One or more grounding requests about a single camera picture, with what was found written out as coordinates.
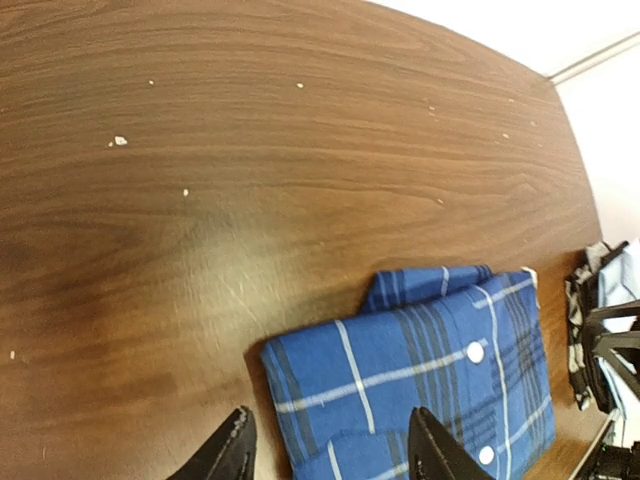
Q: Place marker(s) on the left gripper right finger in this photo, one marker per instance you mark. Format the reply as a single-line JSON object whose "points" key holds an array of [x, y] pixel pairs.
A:
{"points": [[434, 454]]}

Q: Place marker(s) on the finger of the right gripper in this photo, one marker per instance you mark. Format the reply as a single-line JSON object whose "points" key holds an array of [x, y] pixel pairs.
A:
{"points": [[607, 344]]}

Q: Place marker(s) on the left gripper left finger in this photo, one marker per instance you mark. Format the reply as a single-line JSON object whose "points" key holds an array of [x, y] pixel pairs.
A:
{"points": [[229, 453]]}

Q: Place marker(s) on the blue plaid long sleeve shirt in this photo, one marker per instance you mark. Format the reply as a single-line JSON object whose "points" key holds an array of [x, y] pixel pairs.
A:
{"points": [[463, 342]]}

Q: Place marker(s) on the right aluminium frame post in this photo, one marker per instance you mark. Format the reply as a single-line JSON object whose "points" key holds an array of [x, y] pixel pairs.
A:
{"points": [[595, 59]]}

